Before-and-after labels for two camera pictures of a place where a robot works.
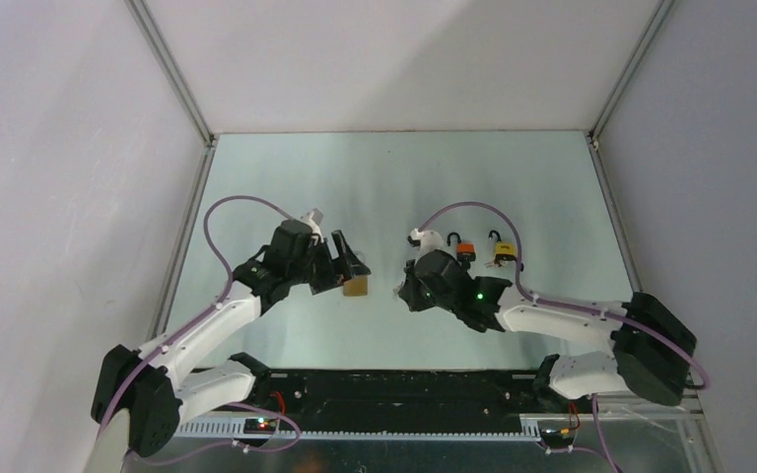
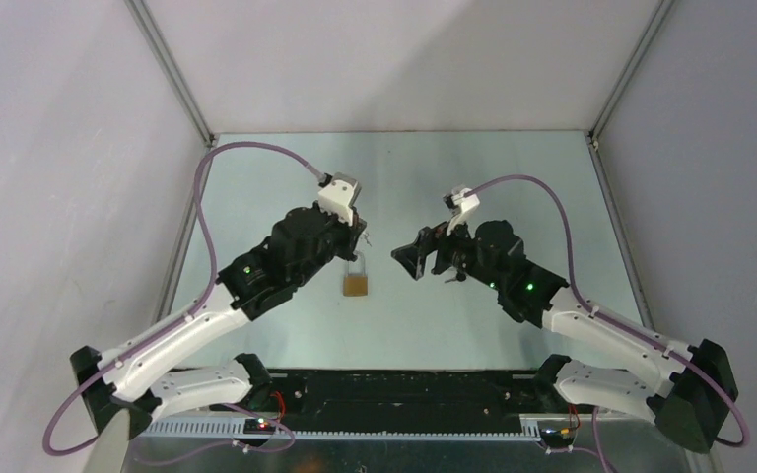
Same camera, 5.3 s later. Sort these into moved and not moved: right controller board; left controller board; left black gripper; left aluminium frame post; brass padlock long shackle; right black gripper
Moved: left black gripper; right black gripper
Not moved: right controller board; brass padlock long shackle; left controller board; left aluminium frame post
